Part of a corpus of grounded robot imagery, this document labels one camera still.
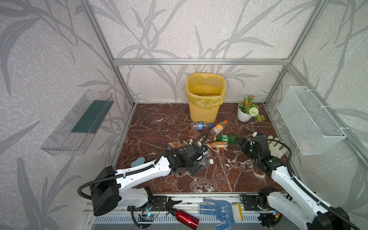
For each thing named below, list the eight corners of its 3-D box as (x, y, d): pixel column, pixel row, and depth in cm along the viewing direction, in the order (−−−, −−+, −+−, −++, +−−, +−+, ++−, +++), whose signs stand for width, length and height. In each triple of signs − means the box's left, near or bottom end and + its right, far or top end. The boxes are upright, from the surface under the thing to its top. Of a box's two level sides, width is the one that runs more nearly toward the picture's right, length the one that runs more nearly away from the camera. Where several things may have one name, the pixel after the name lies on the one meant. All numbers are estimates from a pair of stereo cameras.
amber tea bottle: (208, 150, 94) (208, 146, 90) (207, 145, 97) (208, 141, 93) (226, 150, 94) (227, 146, 90) (225, 145, 97) (227, 141, 93)
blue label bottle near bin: (191, 130, 103) (190, 127, 100) (191, 124, 106) (191, 121, 104) (212, 130, 103) (213, 127, 100) (212, 124, 106) (212, 121, 104)
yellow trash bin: (187, 128, 107) (185, 99, 84) (188, 102, 124) (186, 73, 101) (221, 128, 107) (229, 99, 84) (217, 102, 124) (223, 73, 101)
